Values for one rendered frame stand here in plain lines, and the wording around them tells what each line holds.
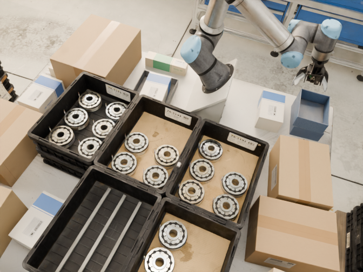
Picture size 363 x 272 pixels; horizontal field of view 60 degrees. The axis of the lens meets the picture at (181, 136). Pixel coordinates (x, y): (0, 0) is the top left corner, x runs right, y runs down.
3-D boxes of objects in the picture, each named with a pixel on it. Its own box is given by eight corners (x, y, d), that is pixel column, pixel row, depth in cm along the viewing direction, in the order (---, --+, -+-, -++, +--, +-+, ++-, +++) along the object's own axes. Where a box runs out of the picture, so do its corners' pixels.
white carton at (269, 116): (258, 99, 175) (263, 88, 167) (280, 104, 174) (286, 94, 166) (254, 127, 163) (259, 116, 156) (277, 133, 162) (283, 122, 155)
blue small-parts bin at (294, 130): (290, 106, 174) (295, 97, 168) (318, 112, 173) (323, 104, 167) (289, 134, 163) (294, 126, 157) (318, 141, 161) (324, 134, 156)
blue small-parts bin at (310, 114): (296, 97, 168) (301, 88, 163) (324, 104, 167) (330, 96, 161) (292, 125, 157) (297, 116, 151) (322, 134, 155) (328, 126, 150)
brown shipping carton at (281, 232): (244, 261, 125) (255, 250, 112) (249, 209, 137) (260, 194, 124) (320, 280, 123) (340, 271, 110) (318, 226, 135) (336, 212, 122)
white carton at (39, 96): (46, 85, 168) (41, 73, 161) (66, 93, 166) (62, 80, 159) (22, 112, 157) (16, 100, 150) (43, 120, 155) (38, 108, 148)
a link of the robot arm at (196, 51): (191, 76, 151) (173, 56, 145) (202, 56, 157) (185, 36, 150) (209, 70, 142) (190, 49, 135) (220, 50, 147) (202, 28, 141)
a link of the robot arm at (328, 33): (322, 15, 123) (345, 20, 120) (314, 39, 131) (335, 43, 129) (318, 26, 118) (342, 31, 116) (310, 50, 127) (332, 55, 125)
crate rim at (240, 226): (202, 120, 137) (203, 117, 135) (268, 145, 132) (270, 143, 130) (163, 197, 115) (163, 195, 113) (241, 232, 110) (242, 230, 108)
